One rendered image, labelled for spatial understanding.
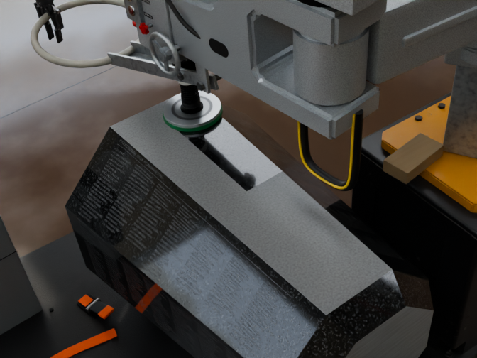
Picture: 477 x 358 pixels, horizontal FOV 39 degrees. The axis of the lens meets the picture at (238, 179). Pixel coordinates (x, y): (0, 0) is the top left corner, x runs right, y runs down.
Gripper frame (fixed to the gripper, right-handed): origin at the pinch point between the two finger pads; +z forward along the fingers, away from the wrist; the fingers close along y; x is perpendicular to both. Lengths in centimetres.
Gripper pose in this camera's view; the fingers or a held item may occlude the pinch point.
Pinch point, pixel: (54, 33)
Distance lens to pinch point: 310.0
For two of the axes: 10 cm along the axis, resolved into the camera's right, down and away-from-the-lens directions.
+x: 5.3, -6.3, 5.7
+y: 8.5, 3.7, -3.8
